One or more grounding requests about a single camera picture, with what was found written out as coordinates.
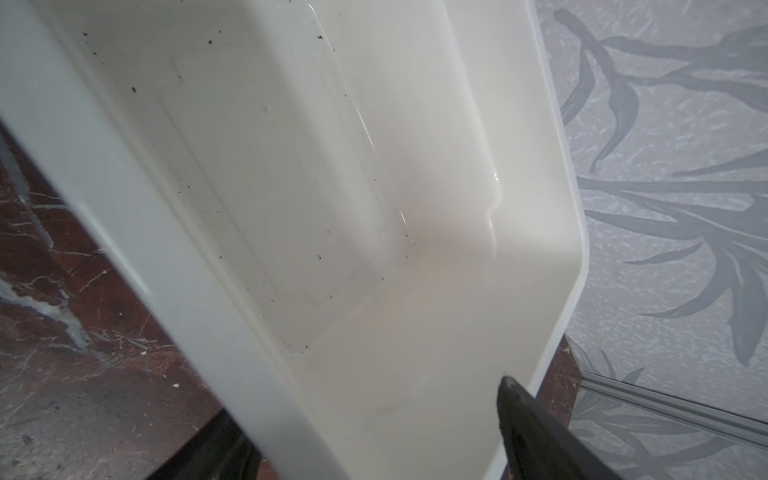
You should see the white plastic storage bin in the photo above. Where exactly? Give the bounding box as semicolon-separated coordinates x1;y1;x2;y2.
1;1;588;479

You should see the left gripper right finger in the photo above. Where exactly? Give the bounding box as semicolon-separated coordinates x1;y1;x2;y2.
496;376;620;480

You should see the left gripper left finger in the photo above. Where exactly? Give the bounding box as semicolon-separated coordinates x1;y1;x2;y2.
147;409;261;480

